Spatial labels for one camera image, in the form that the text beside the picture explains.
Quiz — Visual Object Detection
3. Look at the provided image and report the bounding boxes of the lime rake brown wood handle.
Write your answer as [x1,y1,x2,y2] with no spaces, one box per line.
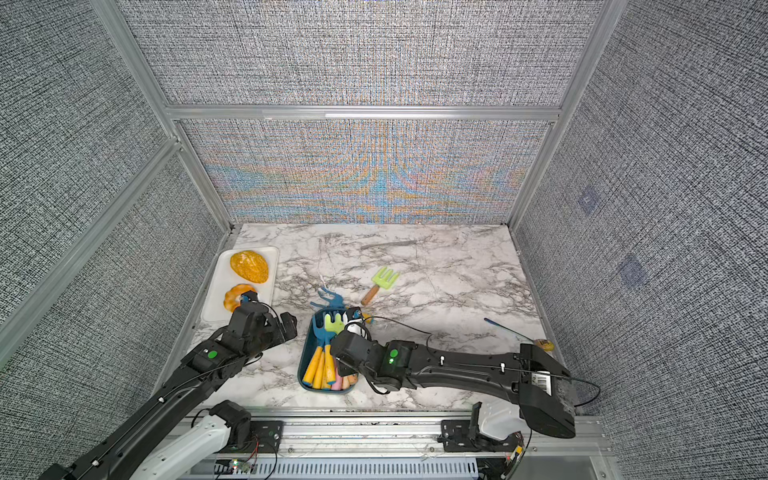
[323,312,345,338]

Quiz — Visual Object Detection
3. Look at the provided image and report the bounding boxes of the blue fork rake yellow handle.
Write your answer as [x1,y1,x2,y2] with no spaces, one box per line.
[302,309,346,388]

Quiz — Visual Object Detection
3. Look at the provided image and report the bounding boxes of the lime trowel brown wood handle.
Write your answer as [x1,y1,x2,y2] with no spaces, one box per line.
[361,267,399,306]

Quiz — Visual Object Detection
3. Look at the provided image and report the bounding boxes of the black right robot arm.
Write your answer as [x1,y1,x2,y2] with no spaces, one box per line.
[330,331,576,439]

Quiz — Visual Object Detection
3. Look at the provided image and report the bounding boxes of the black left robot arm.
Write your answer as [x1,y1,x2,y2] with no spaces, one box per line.
[40,292,297,479]

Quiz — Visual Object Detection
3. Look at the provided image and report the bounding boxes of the teal plastic storage box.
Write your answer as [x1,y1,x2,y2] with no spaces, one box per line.
[297,307,361,395]

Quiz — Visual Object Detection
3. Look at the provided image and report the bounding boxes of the white rectangular tray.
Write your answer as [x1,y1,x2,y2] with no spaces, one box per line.
[200,245,280,326]

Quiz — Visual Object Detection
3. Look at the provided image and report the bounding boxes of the oval yellow bread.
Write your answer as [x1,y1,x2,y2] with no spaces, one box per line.
[230,250,269,284]

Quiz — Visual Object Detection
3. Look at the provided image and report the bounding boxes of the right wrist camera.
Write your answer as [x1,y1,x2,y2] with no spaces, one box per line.
[343,307,371,340]

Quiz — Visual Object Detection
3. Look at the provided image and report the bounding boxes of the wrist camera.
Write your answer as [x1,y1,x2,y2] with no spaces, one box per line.
[240,290,260,305]
[343,307,371,340]

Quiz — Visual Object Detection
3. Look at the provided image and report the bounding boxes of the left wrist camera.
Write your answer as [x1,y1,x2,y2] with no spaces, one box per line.
[240,290,260,305]

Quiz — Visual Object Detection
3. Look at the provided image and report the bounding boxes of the glazed ring donut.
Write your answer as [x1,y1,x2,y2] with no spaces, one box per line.
[223,284,257,312]

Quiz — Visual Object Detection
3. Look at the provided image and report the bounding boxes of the aluminium front rail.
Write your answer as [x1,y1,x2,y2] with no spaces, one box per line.
[250,409,616,458]

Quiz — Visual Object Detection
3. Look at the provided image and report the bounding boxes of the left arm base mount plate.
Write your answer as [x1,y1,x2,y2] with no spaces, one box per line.
[238,419,285,454]

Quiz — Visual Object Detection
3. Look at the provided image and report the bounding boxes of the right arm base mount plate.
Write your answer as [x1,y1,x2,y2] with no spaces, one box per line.
[437,420,526,453]

